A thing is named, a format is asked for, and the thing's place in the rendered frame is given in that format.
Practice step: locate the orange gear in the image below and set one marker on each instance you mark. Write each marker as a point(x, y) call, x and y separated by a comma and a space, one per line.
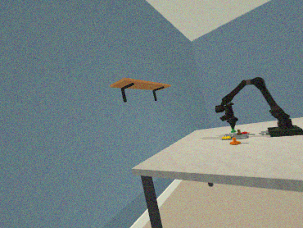
point(235, 142)

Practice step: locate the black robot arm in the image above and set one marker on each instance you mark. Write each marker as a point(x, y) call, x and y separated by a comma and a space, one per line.
point(284, 123)

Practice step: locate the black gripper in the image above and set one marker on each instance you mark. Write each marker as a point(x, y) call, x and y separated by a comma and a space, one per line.
point(232, 119)

